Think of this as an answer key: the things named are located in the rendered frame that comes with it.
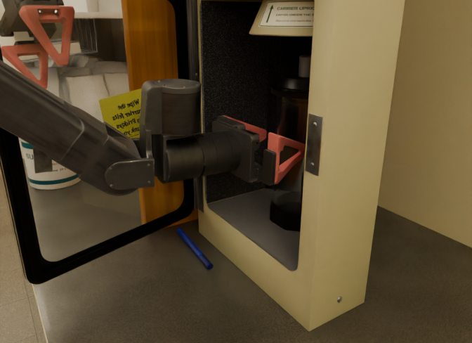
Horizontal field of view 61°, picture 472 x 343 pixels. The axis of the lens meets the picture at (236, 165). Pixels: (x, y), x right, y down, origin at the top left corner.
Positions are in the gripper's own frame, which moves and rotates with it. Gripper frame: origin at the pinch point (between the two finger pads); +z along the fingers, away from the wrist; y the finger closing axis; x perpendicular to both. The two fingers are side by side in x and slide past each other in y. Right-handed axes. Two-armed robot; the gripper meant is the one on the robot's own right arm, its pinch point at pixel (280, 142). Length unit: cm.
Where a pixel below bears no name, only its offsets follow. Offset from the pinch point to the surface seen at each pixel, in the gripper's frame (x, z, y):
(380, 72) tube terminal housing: -11.7, 2.2, -14.4
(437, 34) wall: -16.1, 36.9, 0.7
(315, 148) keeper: -3.3, -5.9, -13.2
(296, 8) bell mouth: -18.6, -2.7, -4.3
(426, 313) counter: 21.7, 11.8, -20.9
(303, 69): -10.6, 3.4, 0.0
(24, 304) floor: 118, -34, 149
